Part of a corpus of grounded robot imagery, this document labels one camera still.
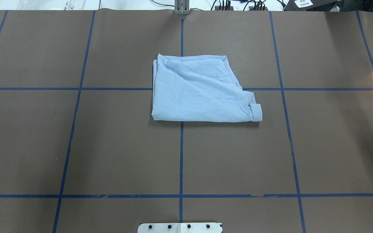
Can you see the brown paper table cover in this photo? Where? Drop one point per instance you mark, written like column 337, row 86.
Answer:
column 81, row 153

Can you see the aluminium frame post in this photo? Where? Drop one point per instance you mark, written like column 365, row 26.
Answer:
column 181, row 7

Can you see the black box with label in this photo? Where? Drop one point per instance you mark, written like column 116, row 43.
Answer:
column 303, row 5

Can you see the light blue button-up shirt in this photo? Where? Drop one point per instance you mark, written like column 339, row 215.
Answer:
column 200, row 88

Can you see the small black electronics box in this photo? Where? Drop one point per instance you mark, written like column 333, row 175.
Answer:
column 222, row 5

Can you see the clear plastic bag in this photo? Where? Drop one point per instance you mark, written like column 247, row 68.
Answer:
column 64, row 4

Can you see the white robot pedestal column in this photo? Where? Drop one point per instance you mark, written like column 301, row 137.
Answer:
column 192, row 227

